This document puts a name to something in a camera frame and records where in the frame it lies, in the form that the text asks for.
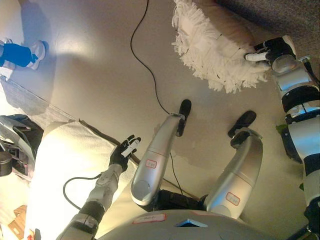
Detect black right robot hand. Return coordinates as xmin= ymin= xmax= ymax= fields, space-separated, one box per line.
xmin=244 ymin=34 xmax=298 ymax=68

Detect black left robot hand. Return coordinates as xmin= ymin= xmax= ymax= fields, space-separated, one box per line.
xmin=109 ymin=134 xmax=142 ymax=173

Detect grey fabric armchair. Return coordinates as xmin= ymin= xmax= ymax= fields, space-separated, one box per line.
xmin=216 ymin=0 xmax=320 ymax=59

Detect silver left robot leg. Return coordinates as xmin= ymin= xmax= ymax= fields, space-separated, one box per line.
xmin=130 ymin=99 xmax=193 ymax=206

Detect silver robot leg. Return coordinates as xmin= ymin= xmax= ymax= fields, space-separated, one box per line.
xmin=130 ymin=99 xmax=193 ymax=206
xmin=203 ymin=110 xmax=264 ymax=221

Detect green leafy plant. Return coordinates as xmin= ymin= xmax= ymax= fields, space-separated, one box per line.
xmin=275 ymin=123 xmax=289 ymax=134

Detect silver robot torso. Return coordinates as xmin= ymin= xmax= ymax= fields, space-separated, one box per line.
xmin=96 ymin=208 xmax=283 ymax=240

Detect grey black machine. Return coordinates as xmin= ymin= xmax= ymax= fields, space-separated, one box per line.
xmin=0 ymin=114 xmax=45 ymax=181

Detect grey blue rug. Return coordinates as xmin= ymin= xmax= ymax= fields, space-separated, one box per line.
xmin=0 ymin=74 xmax=76 ymax=124

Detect silver right robot leg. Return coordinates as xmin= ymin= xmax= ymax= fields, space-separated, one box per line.
xmin=203 ymin=110 xmax=264 ymax=221

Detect light wooden piece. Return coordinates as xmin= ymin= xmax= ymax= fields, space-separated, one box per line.
xmin=7 ymin=204 xmax=29 ymax=239

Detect white shoe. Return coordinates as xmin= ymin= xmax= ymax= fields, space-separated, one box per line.
xmin=0 ymin=37 xmax=16 ymax=70
xmin=24 ymin=39 xmax=49 ymax=71

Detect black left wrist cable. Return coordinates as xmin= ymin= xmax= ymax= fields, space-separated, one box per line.
xmin=62 ymin=174 xmax=101 ymax=211

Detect black floor cable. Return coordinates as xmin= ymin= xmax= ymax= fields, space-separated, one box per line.
xmin=129 ymin=0 xmax=194 ymax=199

